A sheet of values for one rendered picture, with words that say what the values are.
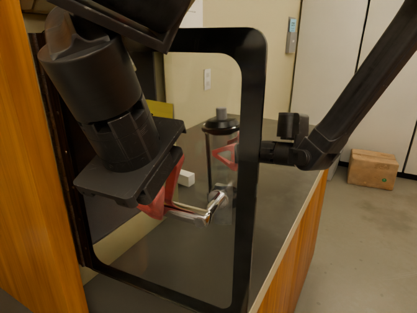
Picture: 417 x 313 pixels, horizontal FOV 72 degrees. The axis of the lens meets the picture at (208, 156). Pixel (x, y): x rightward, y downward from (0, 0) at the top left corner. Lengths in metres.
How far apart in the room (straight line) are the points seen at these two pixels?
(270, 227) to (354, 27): 2.81
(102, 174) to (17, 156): 0.15
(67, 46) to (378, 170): 3.11
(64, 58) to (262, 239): 0.60
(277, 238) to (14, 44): 0.61
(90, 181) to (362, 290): 1.92
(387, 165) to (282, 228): 2.51
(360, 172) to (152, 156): 3.02
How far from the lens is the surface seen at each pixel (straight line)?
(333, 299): 1.96
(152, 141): 0.25
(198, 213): 0.31
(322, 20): 3.40
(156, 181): 0.26
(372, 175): 3.23
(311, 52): 3.42
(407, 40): 0.60
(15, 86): 0.37
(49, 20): 0.31
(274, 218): 0.79
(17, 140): 0.39
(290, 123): 0.69
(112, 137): 0.23
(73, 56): 0.21
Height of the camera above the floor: 1.38
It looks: 23 degrees down
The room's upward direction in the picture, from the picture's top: straight up
